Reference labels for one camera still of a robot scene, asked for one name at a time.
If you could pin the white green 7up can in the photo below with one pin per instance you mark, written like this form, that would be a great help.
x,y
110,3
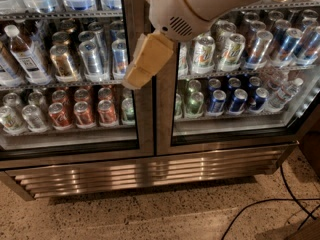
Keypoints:
x,y
202,59

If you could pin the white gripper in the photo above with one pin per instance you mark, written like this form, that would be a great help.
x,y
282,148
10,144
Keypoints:
x,y
168,12

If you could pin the glass fridge door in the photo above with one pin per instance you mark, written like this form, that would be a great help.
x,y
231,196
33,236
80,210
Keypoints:
x,y
48,23
293,53

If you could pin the blue pepsi can left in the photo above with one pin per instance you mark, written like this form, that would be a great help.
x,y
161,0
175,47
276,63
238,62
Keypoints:
x,y
216,103

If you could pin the steel fridge bottom grille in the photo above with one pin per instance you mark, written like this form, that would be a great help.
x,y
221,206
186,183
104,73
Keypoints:
x,y
85,178

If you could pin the clear silver can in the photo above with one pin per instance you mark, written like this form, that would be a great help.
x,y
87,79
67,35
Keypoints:
x,y
35,118

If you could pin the green soda can left door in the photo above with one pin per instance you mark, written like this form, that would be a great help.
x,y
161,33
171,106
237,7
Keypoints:
x,y
128,113

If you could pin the red soda can middle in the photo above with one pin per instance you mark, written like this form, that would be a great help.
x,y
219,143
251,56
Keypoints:
x,y
84,115

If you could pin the red soda can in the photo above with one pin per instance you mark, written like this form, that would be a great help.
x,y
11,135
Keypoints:
x,y
60,116
84,115
107,113

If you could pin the green can right door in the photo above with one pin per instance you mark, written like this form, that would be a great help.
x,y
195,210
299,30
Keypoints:
x,y
194,105

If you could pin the brown tea bottle white cap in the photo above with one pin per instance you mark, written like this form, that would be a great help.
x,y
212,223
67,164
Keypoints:
x,y
28,56

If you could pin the red soda can right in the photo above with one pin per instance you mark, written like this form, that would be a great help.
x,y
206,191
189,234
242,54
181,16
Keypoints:
x,y
107,113

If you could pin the gold can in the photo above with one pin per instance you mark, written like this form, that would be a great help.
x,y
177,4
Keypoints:
x,y
66,70

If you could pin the blue pepsi can middle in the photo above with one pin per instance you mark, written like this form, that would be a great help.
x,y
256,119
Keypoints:
x,y
237,102

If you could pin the red soda can left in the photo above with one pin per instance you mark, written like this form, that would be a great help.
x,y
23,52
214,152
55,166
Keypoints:
x,y
60,116

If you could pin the silver tall can right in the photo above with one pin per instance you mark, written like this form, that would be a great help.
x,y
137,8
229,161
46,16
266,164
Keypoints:
x,y
258,49

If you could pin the clear water bottle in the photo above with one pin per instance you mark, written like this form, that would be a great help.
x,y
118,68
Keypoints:
x,y
283,95

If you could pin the blue pepsi can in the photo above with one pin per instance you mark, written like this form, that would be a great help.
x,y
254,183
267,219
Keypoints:
x,y
216,103
237,102
257,101

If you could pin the blue pepsi can right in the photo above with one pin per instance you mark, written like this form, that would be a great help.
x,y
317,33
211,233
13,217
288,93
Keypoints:
x,y
257,101

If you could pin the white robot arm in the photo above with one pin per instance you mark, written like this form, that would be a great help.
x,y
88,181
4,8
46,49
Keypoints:
x,y
211,10

